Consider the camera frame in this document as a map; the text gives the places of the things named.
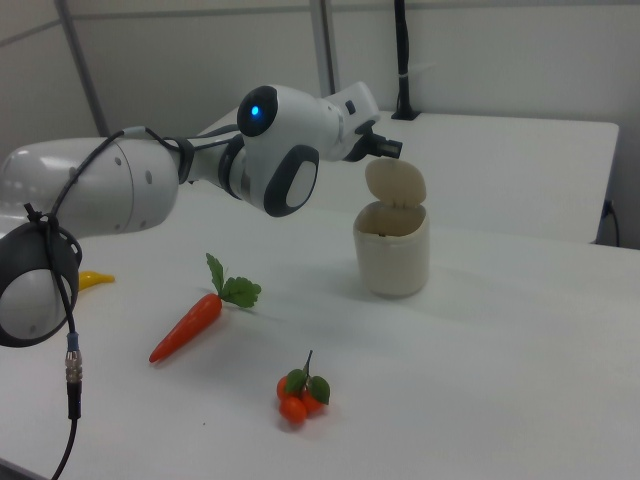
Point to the black camera pole with base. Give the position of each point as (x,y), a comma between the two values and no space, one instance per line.
(402,50)

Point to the yellow toy banana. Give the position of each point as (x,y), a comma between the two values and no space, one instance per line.
(95,279)

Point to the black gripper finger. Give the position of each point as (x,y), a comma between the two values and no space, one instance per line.
(376,135)
(391,149)

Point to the toy tangerine cluster with leaves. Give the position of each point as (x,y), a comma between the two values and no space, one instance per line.
(294,410)

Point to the cream garbage bin with lid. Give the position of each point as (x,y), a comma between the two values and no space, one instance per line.
(395,260)

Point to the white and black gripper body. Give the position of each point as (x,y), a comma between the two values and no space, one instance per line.
(357,102)

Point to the orange toy carrot with leaves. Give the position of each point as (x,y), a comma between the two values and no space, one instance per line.
(190,325)

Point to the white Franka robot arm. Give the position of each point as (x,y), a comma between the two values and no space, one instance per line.
(125,185)

